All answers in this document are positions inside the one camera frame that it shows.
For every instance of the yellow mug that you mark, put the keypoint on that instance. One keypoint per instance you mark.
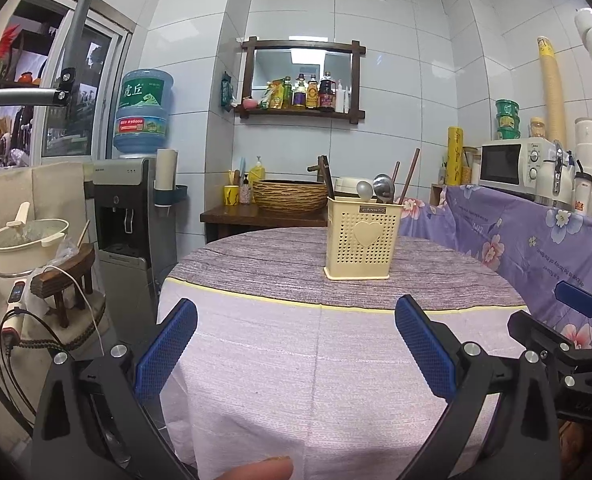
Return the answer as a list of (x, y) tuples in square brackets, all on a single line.
[(231, 196)]

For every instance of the pink bowl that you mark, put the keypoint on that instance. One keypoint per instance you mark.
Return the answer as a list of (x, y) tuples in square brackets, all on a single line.
[(249, 103)]

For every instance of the paper cup dispenser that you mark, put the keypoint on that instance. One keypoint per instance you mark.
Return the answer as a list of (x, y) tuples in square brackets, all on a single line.
[(166, 175)]

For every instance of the person's left hand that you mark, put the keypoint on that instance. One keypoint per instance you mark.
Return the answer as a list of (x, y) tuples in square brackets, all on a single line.
[(256, 470)]

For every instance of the round metal spoon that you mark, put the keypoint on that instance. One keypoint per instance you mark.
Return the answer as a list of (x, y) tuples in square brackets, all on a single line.
[(364, 190)]

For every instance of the grey metal stand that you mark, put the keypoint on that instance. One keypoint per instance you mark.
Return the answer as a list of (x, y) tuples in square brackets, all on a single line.
[(78, 15)]

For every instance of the dark soy sauce bottle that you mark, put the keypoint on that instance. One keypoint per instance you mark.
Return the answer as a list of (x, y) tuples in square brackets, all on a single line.
[(327, 92)]

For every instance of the white electric pot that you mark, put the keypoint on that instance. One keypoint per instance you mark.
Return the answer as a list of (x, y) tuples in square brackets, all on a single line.
[(25, 240)]

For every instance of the glass jar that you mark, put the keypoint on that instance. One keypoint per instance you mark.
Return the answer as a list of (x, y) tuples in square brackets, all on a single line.
[(470, 165)]

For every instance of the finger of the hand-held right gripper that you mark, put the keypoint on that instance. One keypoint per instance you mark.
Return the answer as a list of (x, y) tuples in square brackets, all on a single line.
[(541, 332), (576, 300)]

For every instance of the small dark pump bottle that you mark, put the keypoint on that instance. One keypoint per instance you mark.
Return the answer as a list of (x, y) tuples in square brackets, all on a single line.
[(246, 192)]

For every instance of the round table with grey cloth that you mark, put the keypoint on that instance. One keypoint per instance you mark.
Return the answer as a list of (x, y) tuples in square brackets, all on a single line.
[(301, 360)]

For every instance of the yellow soap bottle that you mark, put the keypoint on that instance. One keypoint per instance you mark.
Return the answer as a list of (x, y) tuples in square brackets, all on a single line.
[(257, 172)]

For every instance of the orange label oil bottle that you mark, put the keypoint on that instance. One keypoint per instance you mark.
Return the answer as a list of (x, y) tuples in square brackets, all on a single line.
[(312, 93)]

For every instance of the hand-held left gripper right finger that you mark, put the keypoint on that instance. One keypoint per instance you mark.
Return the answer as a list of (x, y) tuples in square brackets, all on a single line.
[(426, 350)]

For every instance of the white rice cooker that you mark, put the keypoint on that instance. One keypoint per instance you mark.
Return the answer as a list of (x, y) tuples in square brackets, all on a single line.
[(348, 184)]

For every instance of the yellow green snack bag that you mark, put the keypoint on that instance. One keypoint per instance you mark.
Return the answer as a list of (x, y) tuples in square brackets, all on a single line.
[(275, 95)]

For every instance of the metal ladle spoon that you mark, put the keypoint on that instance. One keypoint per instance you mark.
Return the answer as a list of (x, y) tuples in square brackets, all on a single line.
[(383, 187)]

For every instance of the cream plastic utensil holder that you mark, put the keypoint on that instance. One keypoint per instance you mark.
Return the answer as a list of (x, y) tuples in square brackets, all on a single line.
[(363, 240)]

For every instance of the white kettle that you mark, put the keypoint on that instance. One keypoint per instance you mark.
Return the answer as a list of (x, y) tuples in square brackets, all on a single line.
[(556, 180)]

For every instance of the woven basin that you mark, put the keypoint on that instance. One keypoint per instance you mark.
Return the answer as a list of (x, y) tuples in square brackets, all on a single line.
[(288, 197)]

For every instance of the blue water jug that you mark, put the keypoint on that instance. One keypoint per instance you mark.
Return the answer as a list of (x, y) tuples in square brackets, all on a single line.
[(143, 110)]

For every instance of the yellow lid jar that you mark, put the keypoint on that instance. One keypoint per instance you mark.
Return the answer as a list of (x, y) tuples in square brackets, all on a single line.
[(538, 128)]

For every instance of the small wooden stool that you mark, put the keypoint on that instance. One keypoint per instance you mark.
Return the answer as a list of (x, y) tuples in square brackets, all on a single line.
[(60, 280)]

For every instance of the blue toothbrush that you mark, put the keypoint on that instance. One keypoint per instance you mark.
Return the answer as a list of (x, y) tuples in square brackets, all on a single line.
[(242, 170)]

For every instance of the grey water dispenser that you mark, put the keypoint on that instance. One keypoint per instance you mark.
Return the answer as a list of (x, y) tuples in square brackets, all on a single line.
[(123, 210)]

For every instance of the light wooden box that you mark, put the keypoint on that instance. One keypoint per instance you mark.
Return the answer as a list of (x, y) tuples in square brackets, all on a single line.
[(437, 194)]

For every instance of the tall cream paper cup stack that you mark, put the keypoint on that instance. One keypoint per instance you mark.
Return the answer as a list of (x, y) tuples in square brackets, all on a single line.
[(551, 85)]

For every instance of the white bottles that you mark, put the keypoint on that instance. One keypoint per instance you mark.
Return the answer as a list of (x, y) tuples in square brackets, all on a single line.
[(341, 96)]

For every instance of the dark wooden cabinet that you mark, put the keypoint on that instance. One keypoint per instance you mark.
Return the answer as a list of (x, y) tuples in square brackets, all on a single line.
[(256, 217)]

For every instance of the wooden faucet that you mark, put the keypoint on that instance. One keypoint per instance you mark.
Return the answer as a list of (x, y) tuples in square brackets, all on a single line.
[(318, 165)]

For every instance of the white microwave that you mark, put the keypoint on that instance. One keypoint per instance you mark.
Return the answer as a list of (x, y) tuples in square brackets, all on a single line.
[(506, 162)]

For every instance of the white drink bottle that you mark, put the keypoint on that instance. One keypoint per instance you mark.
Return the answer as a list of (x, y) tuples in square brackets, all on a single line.
[(582, 195)]

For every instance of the purple label oil bottle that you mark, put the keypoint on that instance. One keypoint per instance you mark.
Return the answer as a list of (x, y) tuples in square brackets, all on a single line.
[(301, 91)]

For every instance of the green packet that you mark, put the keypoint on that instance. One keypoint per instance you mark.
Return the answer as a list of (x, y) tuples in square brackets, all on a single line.
[(225, 90)]

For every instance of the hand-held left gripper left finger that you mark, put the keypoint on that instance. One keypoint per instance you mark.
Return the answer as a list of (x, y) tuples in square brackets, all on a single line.
[(165, 345)]

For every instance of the wooden framed mirror shelf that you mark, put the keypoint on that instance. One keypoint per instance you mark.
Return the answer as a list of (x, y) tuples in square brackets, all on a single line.
[(248, 80)]

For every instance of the window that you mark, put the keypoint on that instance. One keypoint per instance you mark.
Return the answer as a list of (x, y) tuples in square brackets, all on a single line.
[(35, 85)]

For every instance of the green bottle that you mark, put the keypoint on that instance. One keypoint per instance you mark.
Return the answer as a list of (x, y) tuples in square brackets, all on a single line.
[(287, 92)]

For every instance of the purple floral cloth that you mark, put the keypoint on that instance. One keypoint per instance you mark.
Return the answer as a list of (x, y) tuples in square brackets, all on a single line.
[(516, 240)]

